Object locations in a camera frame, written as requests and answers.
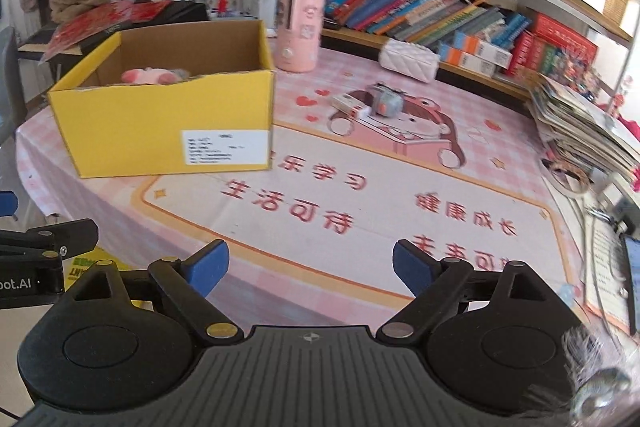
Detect pink plush toy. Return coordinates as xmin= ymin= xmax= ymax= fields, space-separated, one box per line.
xmin=120 ymin=67 xmax=193 ymax=86

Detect red boxed book set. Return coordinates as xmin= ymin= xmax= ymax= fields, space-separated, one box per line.
xmin=509 ymin=13 xmax=599 ymax=84

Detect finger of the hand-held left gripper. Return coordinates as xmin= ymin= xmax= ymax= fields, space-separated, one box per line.
xmin=0 ymin=218 xmax=99 ymax=264
xmin=0 ymin=190 xmax=19 ymax=221

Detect red paper sheet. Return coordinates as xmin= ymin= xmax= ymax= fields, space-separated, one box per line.
xmin=41 ymin=0 xmax=174 ymax=61

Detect small white and red box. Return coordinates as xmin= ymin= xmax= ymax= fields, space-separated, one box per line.
xmin=331 ymin=93 xmax=372 ymax=118

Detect yellow cardboard box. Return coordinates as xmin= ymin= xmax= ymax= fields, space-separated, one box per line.
xmin=46 ymin=19 xmax=277 ymax=179

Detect pile of magazines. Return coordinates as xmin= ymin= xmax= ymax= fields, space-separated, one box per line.
xmin=529 ymin=73 xmax=640 ymax=188

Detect grey toy with orange button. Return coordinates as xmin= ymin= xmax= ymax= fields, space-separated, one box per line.
xmin=366 ymin=82 xmax=406 ymax=116

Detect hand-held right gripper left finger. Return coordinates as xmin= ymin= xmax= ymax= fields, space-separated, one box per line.
xmin=65 ymin=238 xmax=246 ymax=346

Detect row of colourful books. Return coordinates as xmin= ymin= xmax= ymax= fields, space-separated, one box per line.
xmin=322 ymin=0 xmax=532 ymax=52

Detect printed paper booklet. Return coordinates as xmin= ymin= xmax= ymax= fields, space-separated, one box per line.
xmin=581 ymin=206 xmax=635 ymax=334

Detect orange and white box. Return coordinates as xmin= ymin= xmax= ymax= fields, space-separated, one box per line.
xmin=451 ymin=31 xmax=514 ymax=68
xmin=439 ymin=46 xmax=497 ymax=78

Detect grey chair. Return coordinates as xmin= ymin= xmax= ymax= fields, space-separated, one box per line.
xmin=0 ymin=26 xmax=27 ymax=145

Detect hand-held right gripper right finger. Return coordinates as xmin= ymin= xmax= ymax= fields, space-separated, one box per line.
xmin=375 ymin=238 xmax=557 ymax=346

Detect pink printed tablecloth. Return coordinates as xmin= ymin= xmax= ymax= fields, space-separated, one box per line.
xmin=14 ymin=38 xmax=628 ymax=324

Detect white quilted pouch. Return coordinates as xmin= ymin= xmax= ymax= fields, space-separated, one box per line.
xmin=378 ymin=38 xmax=441 ymax=84

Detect pink cylindrical appliance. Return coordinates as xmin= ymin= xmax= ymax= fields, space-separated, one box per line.
xmin=274 ymin=0 xmax=328 ymax=72

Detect yellow printed packet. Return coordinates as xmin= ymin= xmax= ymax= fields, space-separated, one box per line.
xmin=64 ymin=246 xmax=157 ymax=311

